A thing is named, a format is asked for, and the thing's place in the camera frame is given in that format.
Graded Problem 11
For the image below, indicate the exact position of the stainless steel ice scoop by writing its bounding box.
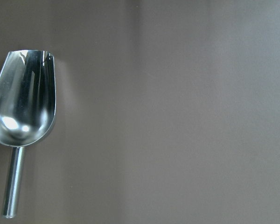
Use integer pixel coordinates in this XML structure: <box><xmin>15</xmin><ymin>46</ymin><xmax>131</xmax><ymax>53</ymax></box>
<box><xmin>0</xmin><ymin>49</ymin><xmax>56</xmax><ymax>219</ymax></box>

